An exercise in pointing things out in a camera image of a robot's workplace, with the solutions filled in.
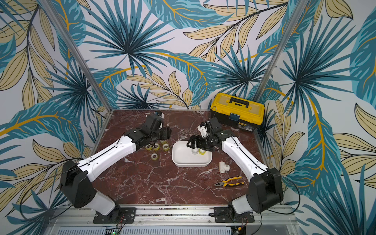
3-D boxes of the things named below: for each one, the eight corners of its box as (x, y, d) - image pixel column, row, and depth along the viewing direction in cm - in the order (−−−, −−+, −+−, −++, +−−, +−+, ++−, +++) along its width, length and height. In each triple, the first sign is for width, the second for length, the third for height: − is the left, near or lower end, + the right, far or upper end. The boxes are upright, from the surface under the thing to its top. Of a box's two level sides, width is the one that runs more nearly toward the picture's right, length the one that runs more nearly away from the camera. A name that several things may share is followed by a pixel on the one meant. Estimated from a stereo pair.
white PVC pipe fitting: (219, 173, 90) (220, 171, 88) (218, 163, 94) (218, 161, 91) (229, 173, 90) (230, 171, 88) (227, 163, 94) (228, 161, 92)
